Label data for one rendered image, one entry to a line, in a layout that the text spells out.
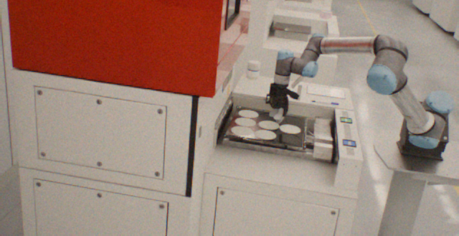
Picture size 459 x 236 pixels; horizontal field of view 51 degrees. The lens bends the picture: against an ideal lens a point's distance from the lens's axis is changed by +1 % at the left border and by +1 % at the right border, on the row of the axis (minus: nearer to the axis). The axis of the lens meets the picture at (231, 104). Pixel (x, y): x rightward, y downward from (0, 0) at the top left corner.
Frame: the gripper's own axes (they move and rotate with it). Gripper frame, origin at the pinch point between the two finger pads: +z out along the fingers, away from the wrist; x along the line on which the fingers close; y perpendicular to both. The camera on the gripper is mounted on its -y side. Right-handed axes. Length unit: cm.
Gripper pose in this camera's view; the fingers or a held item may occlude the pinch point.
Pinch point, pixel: (279, 120)
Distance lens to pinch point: 231.7
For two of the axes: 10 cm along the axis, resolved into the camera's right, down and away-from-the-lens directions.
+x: 5.3, 3.6, -7.7
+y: -8.5, 1.2, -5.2
